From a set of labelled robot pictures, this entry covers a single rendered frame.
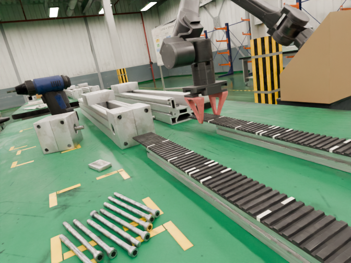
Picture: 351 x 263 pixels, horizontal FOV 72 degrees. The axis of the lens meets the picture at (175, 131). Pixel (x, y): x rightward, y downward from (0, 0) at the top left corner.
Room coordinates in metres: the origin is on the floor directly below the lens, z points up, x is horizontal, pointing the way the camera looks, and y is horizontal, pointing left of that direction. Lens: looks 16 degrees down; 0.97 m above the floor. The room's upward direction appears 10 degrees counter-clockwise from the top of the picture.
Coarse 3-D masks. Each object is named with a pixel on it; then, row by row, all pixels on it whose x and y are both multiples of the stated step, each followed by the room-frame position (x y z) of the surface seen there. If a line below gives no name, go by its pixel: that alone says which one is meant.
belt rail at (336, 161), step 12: (228, 132) 0.54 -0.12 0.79; (240, 132) 0.50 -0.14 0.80; (264, 144) 0.44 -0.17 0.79; (276, 144) 0.42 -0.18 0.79; (288, 144) 0.39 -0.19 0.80; (300, 156) 0.37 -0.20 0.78; (312, 156) 0.35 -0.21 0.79; (324, 156) 0.34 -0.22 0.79; (336, 156) 0.31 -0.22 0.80; (336, 168) 0.31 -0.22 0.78; (348, 168) 0.30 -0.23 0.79
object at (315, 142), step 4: (320, 136) 0.36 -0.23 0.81; (324, 136) 0.36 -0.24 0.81; (328, 136) 0.36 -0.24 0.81; (312, 140) 0.35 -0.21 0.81; (316, 140) 0.35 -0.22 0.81; (320, 140) 0.35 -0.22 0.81; (324, 140) 0.35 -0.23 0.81; (304, 144) 0.35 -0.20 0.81; (308, 144) 0.35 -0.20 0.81; (312, 144) 0.34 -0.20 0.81; (316, 144) 0.34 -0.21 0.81
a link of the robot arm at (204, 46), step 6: (192, 42) 0.59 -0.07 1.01; (198, 42) 0.60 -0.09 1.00; (204, 42) 0.60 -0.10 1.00; (210, 42) 0.61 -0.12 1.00; (198, 48) 0.60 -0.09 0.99; (204, 48) 0.60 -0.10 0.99; (210, 48) 0.61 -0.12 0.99; (198, 54) 0.60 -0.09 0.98; (204, 54) 0.60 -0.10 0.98; (210, 54) 0.61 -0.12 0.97; (198, 60) 0.60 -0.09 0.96; (204, 60) 0.60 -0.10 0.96; (210, 60) 0.61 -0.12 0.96
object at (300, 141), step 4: (304, 136) 0.38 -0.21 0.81; (308, 136) 0.38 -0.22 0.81; (312, 136) 0.37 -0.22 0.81; (316, 136) 0.37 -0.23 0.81; (292, 140) 0.37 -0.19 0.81; (296, 140) 0.36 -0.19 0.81; (300, 140) 0.37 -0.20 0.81; (304, 140) 0.36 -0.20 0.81; (308, 140) 0.36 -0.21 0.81; (296, 144) 0.36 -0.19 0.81; (300, 144) 0.35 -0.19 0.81
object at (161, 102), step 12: (120, 96) 1.32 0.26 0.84; (132, 96) 1.07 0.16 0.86; (144, 96) 0.94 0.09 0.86; (156, 96) 0.87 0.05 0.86; (168, 96) 0.91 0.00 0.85; (180, 96) 0.82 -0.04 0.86; (156, 108) 0.84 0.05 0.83; (168, 108) 0.75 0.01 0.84; (180, 108) 0.77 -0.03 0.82; (168, 120) 0.76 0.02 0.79; (180, 120) 0.77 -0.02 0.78
